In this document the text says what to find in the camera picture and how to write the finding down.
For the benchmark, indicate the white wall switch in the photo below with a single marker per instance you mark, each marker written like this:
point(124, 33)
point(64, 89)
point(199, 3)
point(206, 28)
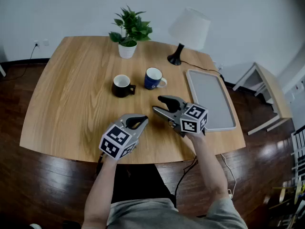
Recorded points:
point(46, 42)

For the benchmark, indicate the white wall socket with plug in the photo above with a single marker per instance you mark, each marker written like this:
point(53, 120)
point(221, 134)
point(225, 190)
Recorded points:
point(36, 43)

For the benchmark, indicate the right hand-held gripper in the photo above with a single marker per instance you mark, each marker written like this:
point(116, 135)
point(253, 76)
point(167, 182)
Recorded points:
point(193, 119)

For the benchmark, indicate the white shade black base lamp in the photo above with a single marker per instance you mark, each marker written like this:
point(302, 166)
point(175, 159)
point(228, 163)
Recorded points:
point(190, 27)

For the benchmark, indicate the white wooden side table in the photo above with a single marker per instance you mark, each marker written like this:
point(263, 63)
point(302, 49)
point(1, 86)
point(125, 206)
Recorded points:
point(274, 92)

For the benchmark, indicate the white desk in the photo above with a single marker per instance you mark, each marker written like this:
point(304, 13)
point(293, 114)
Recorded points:
point(2, 71)

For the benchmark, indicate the green plant in white pot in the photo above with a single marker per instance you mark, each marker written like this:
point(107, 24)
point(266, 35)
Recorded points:
point(129, 32)

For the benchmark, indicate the black mug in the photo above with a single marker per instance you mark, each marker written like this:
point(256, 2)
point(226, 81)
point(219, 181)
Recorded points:
point(120, 89)

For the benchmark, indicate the person's black trousers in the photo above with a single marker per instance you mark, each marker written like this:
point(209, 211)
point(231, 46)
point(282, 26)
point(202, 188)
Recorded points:
point(140, 182)

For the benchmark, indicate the person's grey shirt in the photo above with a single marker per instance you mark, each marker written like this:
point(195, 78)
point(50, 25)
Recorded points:
point(155, 215)

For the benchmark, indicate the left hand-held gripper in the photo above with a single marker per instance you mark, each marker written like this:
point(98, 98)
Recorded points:
point(115, 141)

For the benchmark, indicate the person's left forearm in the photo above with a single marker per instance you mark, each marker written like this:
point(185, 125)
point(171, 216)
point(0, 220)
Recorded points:
point(100, 190)

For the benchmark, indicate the grey tray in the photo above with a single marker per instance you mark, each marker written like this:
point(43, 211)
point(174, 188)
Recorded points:
point(210, 99)

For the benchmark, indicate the person's right forearm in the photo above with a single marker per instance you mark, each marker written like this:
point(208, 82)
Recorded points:
point(208, 166)

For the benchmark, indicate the white slatted rack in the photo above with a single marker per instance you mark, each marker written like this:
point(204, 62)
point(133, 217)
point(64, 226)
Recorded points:
point(297, 151)

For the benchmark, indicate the white floor plug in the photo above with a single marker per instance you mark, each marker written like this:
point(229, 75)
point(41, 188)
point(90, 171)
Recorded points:
point(230, 194)

